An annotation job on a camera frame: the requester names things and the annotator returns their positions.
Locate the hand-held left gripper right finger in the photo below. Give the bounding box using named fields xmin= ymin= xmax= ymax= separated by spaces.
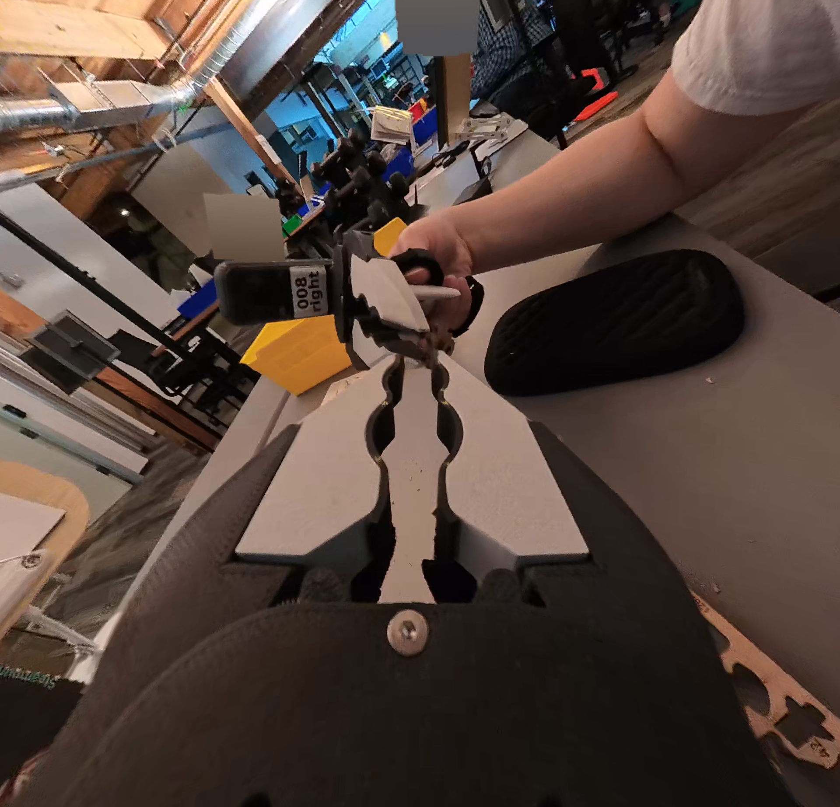
xmin=427 ymin=354 xmax=590 ymax=598

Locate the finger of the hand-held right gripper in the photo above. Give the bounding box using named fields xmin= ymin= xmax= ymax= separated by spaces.
xmin=353 ymin=258 xmax=437 ymax=356

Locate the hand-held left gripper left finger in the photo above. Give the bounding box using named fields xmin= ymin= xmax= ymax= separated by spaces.
xmin=235 ymin=353 xmax=403 ymax=598

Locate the person's right forearm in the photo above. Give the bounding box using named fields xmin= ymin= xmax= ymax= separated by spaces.
xmin=459 ymin=66 xmax=824 ymax=276

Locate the punched-out wooden parts sheet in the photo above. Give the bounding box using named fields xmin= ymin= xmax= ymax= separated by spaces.
xmin=692 ymin=594 xmax=840 ymax=769

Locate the black model kit box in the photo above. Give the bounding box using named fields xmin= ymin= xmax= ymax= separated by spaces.
xmin=0 ymin=663 xmax=86 ymax=807

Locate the person's right hand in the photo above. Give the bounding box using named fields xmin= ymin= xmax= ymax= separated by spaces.
xmin=390 ymin=218 xmax=475 ymax=332

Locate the blue plastic bin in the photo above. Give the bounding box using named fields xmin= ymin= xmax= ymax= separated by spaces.
xmin=177 ymin=277 xmax=222 ymax=320

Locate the yellow plastic bin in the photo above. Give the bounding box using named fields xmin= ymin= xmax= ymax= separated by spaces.
xmin=239 ymin=217 xmax=409 ymax=396

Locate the illustrated instruction booklet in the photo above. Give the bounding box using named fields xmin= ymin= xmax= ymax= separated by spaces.
xmin=320 ymin=369 xmax=371 ymax=414

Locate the clear acrylic stand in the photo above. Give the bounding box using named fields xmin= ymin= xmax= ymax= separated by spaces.
xmin=458 ymin=112 xmax=519 ymax=147

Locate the black square metal plate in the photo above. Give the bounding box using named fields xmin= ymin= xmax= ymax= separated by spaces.
xmin=18 ymin=310 xmax=123 ymax=396

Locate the black ribbed wrist rest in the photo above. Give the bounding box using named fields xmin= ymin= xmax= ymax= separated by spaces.
xmin=484 ymin=249 xmax=746 ymax=398

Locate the round wooden table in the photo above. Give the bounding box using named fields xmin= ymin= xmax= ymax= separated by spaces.
xmin=0 ymin=459 xmax=91 ymax=637

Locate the person's white shirt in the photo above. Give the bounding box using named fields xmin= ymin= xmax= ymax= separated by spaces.
xmin=671 ymin=0 xmax=840 ymax=118

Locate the silver air duct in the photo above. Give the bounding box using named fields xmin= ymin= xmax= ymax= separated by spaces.
xmin=0 ymin=0 xmax=316 ymax=135

